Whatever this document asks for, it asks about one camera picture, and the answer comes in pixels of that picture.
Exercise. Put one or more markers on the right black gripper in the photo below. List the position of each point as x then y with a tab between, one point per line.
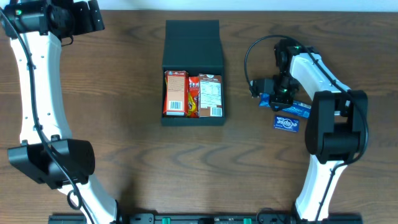
281	103

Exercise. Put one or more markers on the blue snack bar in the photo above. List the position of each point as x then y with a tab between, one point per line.
298	108

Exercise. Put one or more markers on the blue eclipse mints pack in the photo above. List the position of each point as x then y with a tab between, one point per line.
286	124

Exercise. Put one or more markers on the brown white small carton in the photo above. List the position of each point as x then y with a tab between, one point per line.
210	96

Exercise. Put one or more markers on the red dried fruit bag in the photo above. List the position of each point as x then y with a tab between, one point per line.
193	84

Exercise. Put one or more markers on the black gift box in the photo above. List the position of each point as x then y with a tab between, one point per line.
194	47

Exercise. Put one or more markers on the orange red cardboard box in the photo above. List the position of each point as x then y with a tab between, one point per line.
176	95

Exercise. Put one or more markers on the yellow snack bag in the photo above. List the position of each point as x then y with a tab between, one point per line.
193	105

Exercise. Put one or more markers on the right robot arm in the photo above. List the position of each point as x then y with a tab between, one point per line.
337	130

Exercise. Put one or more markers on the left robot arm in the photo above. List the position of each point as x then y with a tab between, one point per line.
48	154

